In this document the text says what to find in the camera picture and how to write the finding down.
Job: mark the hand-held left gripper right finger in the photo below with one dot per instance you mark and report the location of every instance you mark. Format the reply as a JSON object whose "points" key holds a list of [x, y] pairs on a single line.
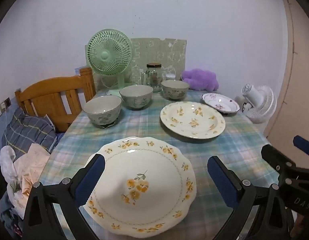
{"points": [[222, 180]]}

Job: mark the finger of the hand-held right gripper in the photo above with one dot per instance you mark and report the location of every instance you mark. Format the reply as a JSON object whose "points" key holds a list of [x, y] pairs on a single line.
{"points": [[304, 143], [272, 156]]}

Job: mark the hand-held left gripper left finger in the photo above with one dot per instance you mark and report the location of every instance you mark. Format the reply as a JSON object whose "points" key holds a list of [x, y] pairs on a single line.
{"points": [[90, 177]]}

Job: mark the scalloped yellow floral plate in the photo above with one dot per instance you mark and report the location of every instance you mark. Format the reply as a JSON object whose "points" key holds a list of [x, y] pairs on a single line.
{"points": [[144, 160]]}

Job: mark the round yellow floral plate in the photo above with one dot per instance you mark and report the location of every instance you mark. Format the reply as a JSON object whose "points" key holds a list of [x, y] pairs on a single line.
{"points": [[192, 120]]}

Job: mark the floral ceramic bowl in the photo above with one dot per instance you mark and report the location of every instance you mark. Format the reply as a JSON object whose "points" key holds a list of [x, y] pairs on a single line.
{"points": [[102, 110], [175, 88], [137, 96]]}

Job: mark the white red-patterned plate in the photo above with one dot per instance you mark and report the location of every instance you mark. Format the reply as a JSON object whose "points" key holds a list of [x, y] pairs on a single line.
{"points": [[219, 102]]}

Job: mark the white fan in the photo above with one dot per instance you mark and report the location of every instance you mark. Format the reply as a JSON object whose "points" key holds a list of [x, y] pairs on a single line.
{"points": [[259, 102]]}

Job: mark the pale pink cloth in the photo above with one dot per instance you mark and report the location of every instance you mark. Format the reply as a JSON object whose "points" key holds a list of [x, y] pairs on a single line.
{"points": [[32, 170]]}

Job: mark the plaid tablecloth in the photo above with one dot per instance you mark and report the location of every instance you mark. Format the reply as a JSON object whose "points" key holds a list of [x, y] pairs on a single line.
{"points": [[134, 125]]}

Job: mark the blue plaid pillow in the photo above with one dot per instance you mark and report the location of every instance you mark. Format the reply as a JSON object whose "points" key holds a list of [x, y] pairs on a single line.
{"points": [[29, 132]]}

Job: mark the beige door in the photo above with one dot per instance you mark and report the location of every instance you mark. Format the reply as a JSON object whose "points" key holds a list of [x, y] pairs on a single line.
{"points": [[299, 67]]}

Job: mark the dark clothing pile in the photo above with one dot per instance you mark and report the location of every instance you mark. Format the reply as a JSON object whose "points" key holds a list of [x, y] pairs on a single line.
{"points": [[9, 215]]}

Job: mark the wooden chair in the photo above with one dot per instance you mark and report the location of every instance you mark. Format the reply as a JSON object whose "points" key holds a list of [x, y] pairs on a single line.
{"points": [[49, 92]]}

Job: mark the purple plush toy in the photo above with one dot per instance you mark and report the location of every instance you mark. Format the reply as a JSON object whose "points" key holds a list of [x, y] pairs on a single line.
{"points": [[199, 80]]}

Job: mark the clear glass cup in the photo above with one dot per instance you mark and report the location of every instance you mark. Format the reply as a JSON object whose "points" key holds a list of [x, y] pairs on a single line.
{"points": [[136, 76]]}

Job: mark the cotton swab container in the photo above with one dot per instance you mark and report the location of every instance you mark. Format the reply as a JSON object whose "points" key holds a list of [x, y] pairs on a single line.
{"points": [[170, 76]]}

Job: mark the glass jar with dark lid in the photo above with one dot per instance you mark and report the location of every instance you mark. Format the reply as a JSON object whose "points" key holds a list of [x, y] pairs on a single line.
{"points": [[154, 76]]}

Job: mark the green desk fan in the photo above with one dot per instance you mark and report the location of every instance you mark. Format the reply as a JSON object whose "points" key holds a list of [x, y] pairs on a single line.
{"points": [[108, 55]]}

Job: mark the green patterned board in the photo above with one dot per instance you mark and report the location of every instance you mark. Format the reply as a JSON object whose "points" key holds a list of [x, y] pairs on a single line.
{"points": [[157, 52]]}

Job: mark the wall outlet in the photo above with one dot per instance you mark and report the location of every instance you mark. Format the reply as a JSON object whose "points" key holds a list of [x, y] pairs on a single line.
{"points": [[5, 103]]}

